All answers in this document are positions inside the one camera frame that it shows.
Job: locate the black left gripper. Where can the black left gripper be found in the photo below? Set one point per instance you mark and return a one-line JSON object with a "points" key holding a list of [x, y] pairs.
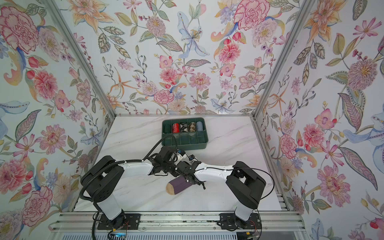
{"points": [[174, 173]]}

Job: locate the purple sock with beige toe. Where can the purple sock with beige toe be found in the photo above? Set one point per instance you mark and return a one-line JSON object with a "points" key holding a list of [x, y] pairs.
{"points": [[177, 185]]}

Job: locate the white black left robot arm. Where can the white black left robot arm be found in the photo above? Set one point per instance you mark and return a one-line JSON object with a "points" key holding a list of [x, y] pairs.
{"points": [[99, 183]]}

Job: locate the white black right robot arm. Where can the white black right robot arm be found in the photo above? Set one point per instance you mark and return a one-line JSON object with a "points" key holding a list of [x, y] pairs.
{"points": [[244, 183]]}

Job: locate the green plastic organizer bin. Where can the green plastic organizer bin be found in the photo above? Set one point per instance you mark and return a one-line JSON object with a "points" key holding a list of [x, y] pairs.
{"points": [[184, 141]]}

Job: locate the red patterned rolled sock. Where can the red patterned rolled sock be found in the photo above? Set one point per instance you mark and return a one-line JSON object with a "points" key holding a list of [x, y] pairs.
{"points": [[175, 128]]}

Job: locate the grey argyle rolled sock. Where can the grey argyle rolled sock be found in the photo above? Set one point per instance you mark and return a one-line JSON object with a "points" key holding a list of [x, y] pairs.
{"points": [[184, 128]]}

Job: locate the brown argyle rolled sock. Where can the brown argyle rolled sock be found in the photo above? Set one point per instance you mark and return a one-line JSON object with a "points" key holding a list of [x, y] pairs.
{"points": [[192, 127]]}

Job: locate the blue rolled sock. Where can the blue rolled sock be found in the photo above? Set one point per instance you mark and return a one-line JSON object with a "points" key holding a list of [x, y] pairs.
{"points": [[199, 126]]}

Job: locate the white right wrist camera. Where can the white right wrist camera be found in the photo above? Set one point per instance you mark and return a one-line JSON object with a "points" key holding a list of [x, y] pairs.
{"points": [[192, 158]]}

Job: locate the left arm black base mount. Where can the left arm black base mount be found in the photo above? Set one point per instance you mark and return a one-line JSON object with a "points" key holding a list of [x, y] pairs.
{"points": [[122, 222]]}

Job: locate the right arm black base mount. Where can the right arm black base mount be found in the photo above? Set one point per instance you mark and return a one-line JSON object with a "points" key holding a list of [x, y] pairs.
{"points": [[237, 222]]}

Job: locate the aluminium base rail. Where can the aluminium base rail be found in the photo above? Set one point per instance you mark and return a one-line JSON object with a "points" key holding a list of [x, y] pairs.
{"points": [[270, 221]]}

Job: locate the aluminium corner post left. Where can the aluminium corner post left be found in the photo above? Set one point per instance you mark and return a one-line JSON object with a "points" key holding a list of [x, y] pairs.
{"points": [[68, 36]]}

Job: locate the aluminium corner post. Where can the aluminium corner post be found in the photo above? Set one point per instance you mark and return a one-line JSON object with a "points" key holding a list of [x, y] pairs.
{"points": [[303, 13], [68, 36]]}

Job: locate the aluminium corner post right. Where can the aluminium corner post right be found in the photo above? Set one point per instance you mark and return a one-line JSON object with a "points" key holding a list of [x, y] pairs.
{"points": [[303, 13]]}

